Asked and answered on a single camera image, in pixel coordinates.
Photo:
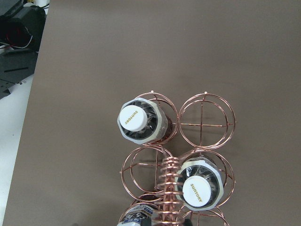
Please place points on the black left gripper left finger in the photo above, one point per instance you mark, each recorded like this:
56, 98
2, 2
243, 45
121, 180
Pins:
146, 222

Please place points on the tea bottle white cap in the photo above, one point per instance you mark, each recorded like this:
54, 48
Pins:
143, 121
200, 183
134, 215

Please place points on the copper wire bottle basket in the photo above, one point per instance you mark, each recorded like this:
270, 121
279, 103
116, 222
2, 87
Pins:
171, 211

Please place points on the black equipment beside table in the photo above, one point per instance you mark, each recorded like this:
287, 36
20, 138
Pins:
22, 24

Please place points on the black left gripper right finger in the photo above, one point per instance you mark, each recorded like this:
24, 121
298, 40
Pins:
187, 222

